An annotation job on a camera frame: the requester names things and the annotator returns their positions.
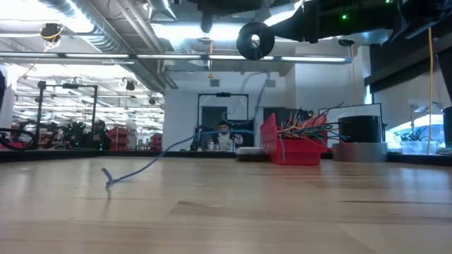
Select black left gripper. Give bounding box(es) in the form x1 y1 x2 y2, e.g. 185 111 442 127
186 0 269 35

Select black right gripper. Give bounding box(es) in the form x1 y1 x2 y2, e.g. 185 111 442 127
270 0 333 44

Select black cord spool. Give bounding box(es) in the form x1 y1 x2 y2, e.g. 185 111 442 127
236 21 276 61

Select long blue cord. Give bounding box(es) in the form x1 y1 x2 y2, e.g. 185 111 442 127
101 72 271 191

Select person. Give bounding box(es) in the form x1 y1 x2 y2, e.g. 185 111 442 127
211 120 244 151
88 119 112 150

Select long ceiling light bar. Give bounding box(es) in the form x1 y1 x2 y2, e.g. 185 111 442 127
0 52 353 65

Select black tape roll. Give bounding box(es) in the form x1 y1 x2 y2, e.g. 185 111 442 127
338 115 384 144

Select red plastic bin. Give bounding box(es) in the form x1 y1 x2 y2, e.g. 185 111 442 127
260 112 329 167

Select grey plastic case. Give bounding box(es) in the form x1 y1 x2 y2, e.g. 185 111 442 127
234 146 273 163

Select red shelf rack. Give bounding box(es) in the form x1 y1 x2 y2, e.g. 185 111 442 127
106 126 138 151

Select clear plastic container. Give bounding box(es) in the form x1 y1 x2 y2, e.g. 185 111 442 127
400 140 431 155

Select black gantry frame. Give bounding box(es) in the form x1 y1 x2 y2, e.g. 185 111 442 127
35 80 100 149
196 92 250 149

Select silver ventilation duct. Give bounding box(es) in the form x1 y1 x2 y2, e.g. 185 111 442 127
37 0 179 93

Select yellow black cable reel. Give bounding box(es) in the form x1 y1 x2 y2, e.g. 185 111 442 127
39 23 65 44

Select black metal table frame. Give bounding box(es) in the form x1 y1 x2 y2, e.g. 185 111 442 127
0 149 452 167

